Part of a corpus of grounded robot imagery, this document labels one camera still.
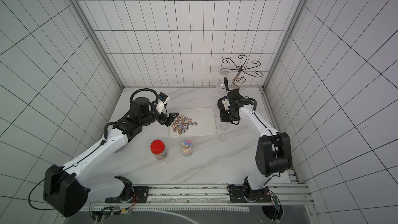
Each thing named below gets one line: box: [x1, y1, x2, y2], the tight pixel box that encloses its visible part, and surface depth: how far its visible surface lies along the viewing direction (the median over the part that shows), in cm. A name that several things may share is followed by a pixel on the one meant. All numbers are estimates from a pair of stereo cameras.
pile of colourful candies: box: [171, 115, 198, 135], surface depth 99 cm
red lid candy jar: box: [150, 138, 167, 161], surface depth 79 cm
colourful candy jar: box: [180, 139, 193, 158], surface depth 83 cm
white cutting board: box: [184, 107, 218, 138], surface depth 102 cm
